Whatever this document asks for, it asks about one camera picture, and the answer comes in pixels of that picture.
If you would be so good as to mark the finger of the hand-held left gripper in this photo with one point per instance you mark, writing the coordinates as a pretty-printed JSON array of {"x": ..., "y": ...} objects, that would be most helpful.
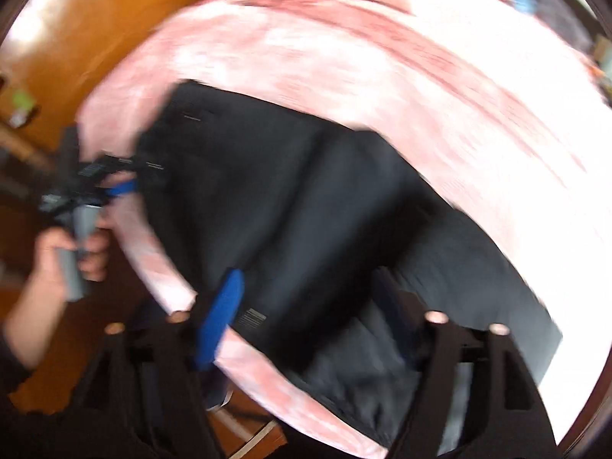
[
  {"x": 129, "y": 165},
  {"x": 122, "y": 190}
]

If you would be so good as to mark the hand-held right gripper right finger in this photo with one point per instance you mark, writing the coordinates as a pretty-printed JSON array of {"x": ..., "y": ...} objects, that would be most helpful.
[{"x": 444, "y": 368}]

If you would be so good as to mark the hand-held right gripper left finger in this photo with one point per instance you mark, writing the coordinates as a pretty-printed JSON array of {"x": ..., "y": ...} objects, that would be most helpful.
[{"x": 217, "y": 320}]

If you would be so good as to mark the black quilted pants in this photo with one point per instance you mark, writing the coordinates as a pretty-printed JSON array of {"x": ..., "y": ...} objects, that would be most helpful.
[{"x": 296, "y": 229}]

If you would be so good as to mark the person's left forearm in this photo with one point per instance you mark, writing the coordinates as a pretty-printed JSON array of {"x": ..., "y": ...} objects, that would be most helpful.
[{"x": 28, "y": 320}]

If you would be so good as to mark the person's left hand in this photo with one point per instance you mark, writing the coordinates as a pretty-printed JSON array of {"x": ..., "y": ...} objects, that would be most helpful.
[{"x": 50, "y": 258}]

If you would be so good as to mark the wooden wardrobe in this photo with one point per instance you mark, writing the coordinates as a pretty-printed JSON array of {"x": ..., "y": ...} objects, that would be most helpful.
[{"x": 95, "y": 33}]

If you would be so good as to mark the bed with pink sheet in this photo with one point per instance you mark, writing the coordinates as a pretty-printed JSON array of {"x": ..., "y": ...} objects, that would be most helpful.
[{"x": 430, "y": 105}]

